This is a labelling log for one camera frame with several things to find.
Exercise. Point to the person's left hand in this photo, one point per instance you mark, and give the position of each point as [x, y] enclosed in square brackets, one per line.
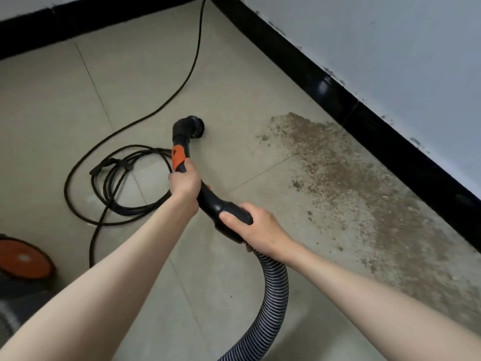
[186, 184]

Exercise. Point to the person's right hand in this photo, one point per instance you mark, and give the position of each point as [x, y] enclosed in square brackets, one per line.
[259, 230]

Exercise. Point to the brown sawdust dirt patch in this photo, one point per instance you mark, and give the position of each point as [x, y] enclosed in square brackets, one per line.
[353, 191]

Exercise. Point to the grey vacuum cleaner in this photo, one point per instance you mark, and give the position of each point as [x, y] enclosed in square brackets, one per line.
[22, 278]

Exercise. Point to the person's left forearm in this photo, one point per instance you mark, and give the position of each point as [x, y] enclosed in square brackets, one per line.
[90, 297]

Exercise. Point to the person's right forearm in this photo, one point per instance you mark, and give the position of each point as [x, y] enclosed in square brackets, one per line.
[383, 312]

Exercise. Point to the tiled floor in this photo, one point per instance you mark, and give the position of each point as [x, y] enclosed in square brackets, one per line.
[135, 79]

